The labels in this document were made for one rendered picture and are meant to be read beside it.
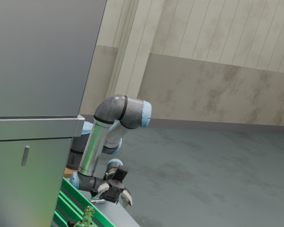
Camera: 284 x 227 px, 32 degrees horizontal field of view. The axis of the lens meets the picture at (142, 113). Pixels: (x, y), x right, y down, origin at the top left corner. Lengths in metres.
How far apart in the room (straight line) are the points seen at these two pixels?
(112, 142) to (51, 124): 1.11
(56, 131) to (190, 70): 4.60
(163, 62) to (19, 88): 4.43
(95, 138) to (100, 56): 3.06
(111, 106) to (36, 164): 0.78
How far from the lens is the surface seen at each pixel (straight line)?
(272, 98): 7.13
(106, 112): 2.18
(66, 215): 1.89
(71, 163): 2.59
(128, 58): 5.23
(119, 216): 2.33
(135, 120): 2.21
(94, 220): 1.91
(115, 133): 2.41
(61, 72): 1.37
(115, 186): 2.13
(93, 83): 5.31
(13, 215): 1.53
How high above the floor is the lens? 1.89
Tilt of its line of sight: 17 degrees down
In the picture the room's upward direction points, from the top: 16 degrees clockwise
